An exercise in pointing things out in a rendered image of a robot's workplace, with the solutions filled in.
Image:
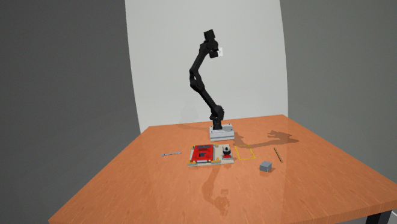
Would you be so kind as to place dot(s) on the black and grey wheel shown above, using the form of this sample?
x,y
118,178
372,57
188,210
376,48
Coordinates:
x,y
226,152

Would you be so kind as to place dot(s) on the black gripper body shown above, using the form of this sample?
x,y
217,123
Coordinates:
x,y
213,54

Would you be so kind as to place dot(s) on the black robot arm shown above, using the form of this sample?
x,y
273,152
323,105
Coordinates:
x,y
217,111

